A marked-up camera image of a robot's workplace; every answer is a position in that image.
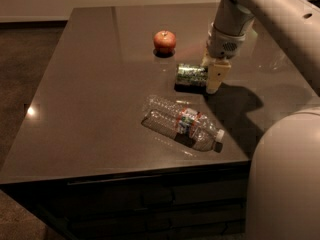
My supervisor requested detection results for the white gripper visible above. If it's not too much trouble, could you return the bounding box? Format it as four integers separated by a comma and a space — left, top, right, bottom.
201, 24, 246, 94

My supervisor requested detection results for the green soda can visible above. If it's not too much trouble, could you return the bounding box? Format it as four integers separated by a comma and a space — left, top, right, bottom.
175, 63, 208, 87

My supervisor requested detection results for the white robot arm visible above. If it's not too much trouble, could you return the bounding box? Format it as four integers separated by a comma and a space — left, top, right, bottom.
207, 0, 320, 240

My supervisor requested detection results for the red apple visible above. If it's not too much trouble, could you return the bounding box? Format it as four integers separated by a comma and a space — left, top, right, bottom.
153, 30, 176, 54

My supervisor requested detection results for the clear plastic water bottle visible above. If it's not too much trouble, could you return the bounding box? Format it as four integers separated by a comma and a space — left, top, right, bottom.
141, 95, 225, 152

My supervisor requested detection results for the dark drawer cabinet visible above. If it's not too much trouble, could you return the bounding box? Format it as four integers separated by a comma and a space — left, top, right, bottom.
1, 162, 250, 240

